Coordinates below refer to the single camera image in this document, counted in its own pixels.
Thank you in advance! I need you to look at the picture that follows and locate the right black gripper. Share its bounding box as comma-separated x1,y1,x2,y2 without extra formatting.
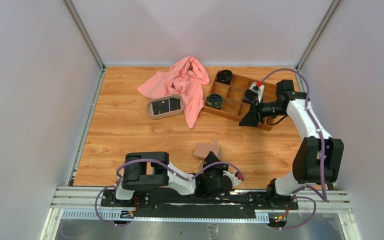
239,96,288,127

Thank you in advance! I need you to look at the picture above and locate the pink card holder wallet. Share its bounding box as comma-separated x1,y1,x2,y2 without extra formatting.
193,141,222,159

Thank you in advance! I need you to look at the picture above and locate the beige oval card tray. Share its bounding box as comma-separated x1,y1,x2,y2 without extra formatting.
145,94,185,120

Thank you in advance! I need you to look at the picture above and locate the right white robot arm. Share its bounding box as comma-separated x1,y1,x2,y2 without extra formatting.
239,80,344,209

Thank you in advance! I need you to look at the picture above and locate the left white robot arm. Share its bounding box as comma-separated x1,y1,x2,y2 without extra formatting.
113,151,244,207

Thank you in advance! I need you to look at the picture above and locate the wooden divided tray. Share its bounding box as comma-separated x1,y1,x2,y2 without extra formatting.
202,67,275,129

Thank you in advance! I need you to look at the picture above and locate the rolled belt middle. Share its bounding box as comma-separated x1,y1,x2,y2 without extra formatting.
242,89,259,104

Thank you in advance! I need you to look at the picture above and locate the rolled belt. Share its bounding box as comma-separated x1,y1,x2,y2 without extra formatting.
215,69,234,85
205,93,224,110
242,89,259,104

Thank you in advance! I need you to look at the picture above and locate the rolled belt front left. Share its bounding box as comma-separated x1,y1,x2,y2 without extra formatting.
205,93,224,110

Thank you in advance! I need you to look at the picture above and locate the rolled belt back left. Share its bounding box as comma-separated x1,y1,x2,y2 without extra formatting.
215,69,234,85

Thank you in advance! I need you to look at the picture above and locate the pink cloth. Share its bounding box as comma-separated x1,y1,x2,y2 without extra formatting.
136,56,210,129

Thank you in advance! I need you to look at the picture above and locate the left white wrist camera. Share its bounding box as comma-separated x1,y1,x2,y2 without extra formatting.
223,170,244,187

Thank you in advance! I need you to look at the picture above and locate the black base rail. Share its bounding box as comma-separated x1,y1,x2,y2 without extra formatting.
97,188,299,223

